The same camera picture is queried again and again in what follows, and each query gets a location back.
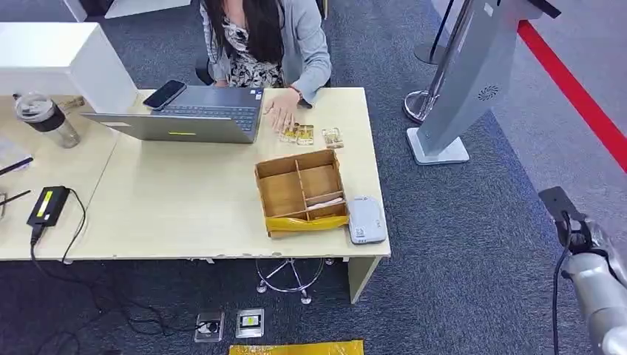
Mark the person's left hand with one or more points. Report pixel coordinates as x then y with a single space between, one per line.
281 110

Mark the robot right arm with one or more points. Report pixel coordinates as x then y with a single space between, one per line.
597 289

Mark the wrist watch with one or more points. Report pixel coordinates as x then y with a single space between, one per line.
301 100

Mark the person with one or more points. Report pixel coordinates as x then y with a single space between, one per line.
294 44

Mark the wooden card box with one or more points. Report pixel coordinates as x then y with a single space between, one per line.
289 193

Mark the grey laptop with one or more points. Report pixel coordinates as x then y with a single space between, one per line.
196 120

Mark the card in wooden box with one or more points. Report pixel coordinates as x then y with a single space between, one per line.
325 203

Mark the black smartphone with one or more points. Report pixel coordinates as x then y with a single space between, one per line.
164 94

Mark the grey flat device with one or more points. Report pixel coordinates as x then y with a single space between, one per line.
366 220

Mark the stanchion with black pole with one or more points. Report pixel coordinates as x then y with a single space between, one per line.
431 51

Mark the chrome stool base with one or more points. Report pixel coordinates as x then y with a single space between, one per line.
291 282

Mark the white furniture panel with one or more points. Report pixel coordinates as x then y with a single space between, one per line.
142 6

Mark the grey kiosk stand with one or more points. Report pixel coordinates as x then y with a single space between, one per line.
465 83

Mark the floor socket plate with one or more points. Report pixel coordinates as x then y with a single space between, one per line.
250 323

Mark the white box cabinet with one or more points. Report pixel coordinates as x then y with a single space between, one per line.
63 63

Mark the floor socket with plug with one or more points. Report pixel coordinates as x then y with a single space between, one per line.
209 327

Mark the clear tumbler with black band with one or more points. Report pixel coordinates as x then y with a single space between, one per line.
46 120

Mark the black power adapter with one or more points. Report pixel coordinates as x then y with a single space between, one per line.
48 206

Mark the black pen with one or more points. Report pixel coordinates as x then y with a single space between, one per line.
14 198
14 166

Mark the red barrier belt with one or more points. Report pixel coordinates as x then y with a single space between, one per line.
573 93

